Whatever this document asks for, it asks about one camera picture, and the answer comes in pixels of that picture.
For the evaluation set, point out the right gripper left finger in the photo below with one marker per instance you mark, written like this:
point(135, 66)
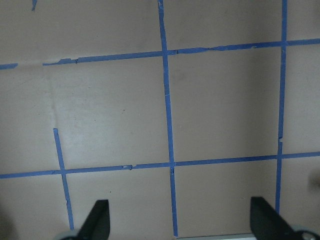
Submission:
point(97, 225)

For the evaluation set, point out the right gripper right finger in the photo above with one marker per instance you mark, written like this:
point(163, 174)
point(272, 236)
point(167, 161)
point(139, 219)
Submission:
point(266, 223)

